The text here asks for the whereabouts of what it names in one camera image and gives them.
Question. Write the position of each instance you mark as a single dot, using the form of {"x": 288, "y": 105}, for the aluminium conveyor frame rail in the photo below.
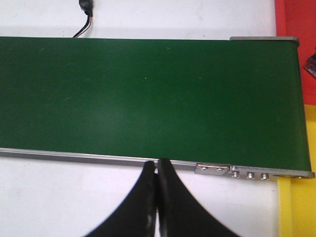
{"x": 247, "y": 172}

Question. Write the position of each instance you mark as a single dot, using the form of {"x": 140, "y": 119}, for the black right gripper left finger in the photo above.
{"x": 136, "y": 215}

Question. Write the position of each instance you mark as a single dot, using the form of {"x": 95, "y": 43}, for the dark push button base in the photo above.
{"x": 310, "y": 63}

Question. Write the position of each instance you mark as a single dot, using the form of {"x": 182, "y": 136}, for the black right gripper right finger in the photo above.
{"x": 180, "y": 214}

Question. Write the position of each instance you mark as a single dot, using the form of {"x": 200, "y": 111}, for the yellow plate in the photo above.
{"x": 297, "y": 207}

